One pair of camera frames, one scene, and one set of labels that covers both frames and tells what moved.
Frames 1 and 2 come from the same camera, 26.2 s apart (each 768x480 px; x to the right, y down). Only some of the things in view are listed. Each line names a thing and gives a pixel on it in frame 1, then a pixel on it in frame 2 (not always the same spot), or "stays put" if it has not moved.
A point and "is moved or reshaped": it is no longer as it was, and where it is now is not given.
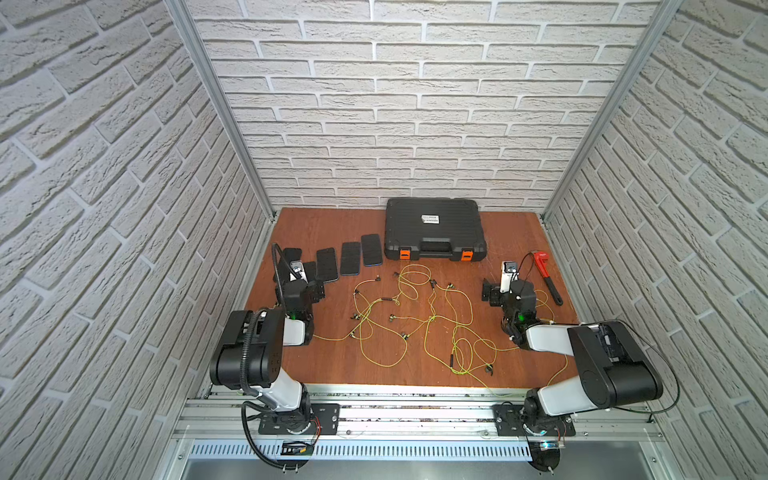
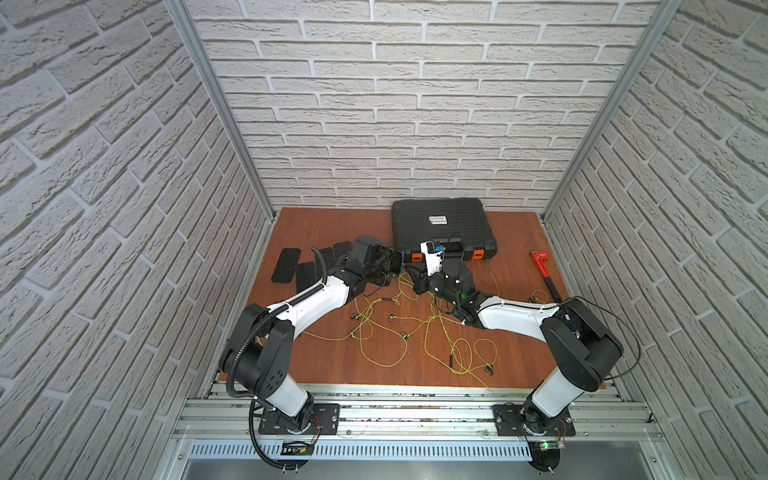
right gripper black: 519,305 → 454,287
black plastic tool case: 434,227 stays put
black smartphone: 310,270 stays put
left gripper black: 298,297 → 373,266
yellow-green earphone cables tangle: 437,320 stays put
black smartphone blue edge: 371,246 is moved or reshaped
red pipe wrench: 541,257 stays put
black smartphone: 288,255 stays put
